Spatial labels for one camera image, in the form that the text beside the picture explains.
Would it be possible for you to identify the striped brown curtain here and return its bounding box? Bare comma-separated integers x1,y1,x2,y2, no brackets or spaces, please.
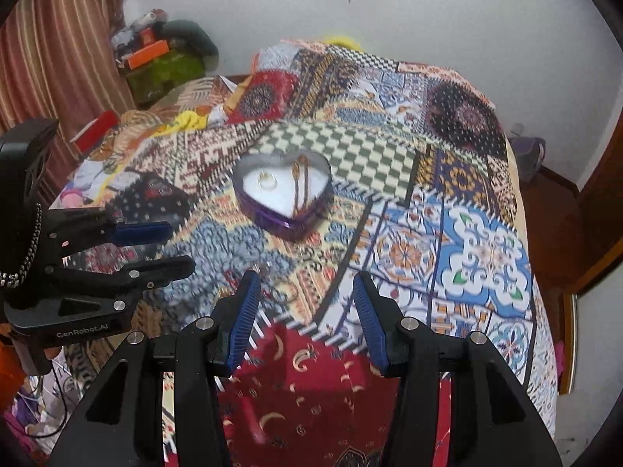
0,0,143,177

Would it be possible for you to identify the dark green cushion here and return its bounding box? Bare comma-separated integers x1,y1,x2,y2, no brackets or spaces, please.
163,19,220,57

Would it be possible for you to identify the silver metal chain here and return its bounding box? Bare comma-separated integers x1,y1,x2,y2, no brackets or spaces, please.
0,203,43,291

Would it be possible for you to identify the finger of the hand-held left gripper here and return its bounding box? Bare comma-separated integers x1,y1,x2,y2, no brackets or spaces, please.
48,208,174,256
53,254,196,323

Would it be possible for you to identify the red flat box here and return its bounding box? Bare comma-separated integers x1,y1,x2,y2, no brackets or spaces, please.
70,110,120,152

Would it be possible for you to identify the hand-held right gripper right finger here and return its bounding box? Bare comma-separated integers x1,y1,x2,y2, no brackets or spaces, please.
352,271,568,467

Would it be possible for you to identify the black cable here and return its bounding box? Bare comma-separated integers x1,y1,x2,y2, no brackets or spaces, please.
24,372,70,439

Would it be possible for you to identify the green bag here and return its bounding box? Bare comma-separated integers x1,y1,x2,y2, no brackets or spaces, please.
124,51,208,106

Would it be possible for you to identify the red patterned pillow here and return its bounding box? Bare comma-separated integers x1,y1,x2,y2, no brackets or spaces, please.
226,70,298,126

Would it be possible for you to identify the purple heart-shaped jewelry box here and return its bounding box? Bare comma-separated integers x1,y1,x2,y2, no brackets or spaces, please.
232,150,334,242

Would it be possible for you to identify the orange box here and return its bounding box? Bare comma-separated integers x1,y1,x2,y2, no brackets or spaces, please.
123,39,171,70

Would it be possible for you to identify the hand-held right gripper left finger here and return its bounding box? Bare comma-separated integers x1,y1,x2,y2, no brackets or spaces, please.
46,270,264,467

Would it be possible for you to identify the yellow crumpled cloth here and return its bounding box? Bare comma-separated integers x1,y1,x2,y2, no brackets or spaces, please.
170,109,210,133

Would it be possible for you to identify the purple bag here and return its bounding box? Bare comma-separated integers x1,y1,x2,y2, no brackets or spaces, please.
508,135,546,184

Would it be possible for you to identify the colourful patchwork blanket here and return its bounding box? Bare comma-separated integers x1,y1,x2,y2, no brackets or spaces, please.
49,39,558,467

